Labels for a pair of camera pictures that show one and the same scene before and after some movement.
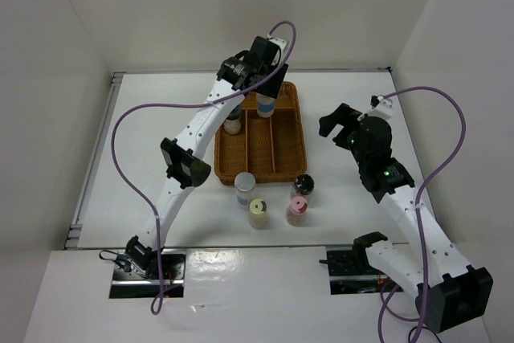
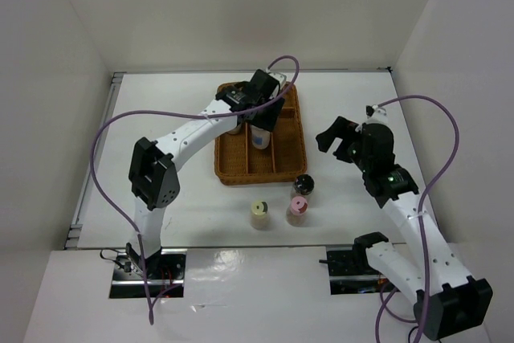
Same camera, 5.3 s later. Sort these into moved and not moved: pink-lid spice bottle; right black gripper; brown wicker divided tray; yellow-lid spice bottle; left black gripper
Moved: left black gripper; right black gripper
Not moved: yellow-lid spice bottle; pink-lid spice bottle; brown wicker divided tray
